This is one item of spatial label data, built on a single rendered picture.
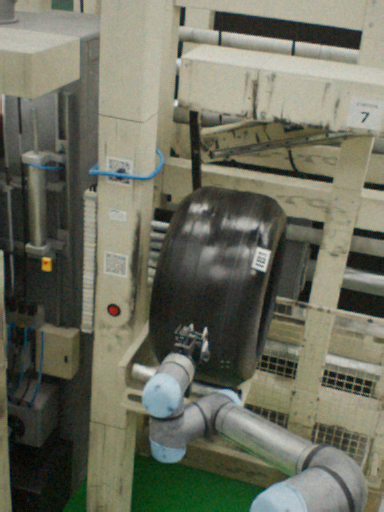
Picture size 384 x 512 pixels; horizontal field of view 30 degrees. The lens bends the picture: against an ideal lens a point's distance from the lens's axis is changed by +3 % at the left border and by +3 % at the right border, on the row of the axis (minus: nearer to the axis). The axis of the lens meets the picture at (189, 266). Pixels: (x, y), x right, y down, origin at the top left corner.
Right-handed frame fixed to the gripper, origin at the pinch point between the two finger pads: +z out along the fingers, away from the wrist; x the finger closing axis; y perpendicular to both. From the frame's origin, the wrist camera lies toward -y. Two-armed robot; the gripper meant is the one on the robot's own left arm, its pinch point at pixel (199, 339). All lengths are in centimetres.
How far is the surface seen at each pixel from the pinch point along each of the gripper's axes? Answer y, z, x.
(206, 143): 37, 64, 19
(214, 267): 15.6, 11.9, 1.0
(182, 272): 12.9, 10.5, 9.1
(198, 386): -27.2, 24.4, 2.9
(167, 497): -113, 80, 19
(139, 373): -27.7, 24.3, 21.5
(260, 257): 19.4, 16.4, -10.0
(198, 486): -111, 91, 9
